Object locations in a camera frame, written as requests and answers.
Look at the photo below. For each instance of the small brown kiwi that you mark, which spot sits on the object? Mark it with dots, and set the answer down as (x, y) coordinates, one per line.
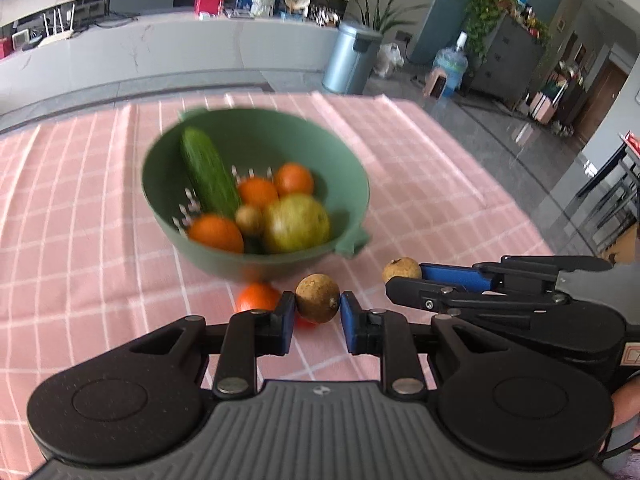
(249, 220)
(400, 269)
(317, 297)

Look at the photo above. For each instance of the climbing leafy plant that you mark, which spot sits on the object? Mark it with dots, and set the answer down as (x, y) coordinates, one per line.
(487, 5)

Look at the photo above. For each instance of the brown wooden door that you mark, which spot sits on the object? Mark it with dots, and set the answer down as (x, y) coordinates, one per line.
(600, 102)

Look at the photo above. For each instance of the dark dining chair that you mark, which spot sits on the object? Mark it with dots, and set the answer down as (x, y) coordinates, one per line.
(607, 205)

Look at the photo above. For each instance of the small pink stool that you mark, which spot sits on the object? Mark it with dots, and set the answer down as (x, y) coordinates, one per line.
(436, 84)

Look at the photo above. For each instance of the white router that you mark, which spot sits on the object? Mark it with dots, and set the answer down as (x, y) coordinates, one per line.
(57, 30)

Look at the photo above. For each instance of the blue water jug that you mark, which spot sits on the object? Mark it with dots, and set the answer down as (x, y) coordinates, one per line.
(451, 62)

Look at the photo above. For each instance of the grey drawer cabinet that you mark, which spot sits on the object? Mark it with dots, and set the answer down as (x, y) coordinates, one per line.
(510, 60)

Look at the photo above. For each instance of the orange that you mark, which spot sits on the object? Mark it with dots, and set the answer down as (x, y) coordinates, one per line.
(257, 192)
(216, 232)
(256, 297)
(294, 179)

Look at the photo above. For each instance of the grey metal trash can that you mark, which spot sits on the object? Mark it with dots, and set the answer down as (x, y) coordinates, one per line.
(350, 57)

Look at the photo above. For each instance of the green cucumber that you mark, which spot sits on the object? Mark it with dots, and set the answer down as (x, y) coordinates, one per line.
(210, 170)

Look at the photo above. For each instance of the yellow green pomelo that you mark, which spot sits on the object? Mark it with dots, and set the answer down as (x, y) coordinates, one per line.
(297, 222)

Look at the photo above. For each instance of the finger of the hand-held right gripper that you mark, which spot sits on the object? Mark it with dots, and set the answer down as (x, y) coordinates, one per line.
(425, 296)
(450, 274)

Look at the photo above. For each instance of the person's right hand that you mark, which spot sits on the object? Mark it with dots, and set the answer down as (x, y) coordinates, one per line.
(627, 400)

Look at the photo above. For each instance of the pink suitcase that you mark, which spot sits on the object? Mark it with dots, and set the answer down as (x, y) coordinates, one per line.
(544, 106)

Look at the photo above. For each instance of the green colander bowl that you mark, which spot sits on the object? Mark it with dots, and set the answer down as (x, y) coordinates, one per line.
(165, 180)

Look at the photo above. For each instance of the long white media console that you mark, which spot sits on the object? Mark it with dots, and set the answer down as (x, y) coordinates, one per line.
(175, 55)

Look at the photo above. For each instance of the pink checked tablecloth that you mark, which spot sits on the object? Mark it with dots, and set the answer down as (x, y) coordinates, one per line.
(75, 235)

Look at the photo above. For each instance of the white plastic bag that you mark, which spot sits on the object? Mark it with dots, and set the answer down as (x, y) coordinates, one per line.
(389, 59)

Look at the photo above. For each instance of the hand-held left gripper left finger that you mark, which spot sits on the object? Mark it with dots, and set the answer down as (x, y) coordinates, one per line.
(286, 322)

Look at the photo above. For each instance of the pink box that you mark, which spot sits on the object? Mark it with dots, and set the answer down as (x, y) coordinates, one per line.
(5, 47)

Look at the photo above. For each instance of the long leaf potted plant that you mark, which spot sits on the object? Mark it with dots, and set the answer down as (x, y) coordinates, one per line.
(380, 10)

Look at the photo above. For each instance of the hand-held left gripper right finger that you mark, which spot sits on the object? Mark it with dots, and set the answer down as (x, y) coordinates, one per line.
(350, 322)

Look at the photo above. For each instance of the red box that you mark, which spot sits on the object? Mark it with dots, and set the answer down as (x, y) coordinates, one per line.
(207, 3)

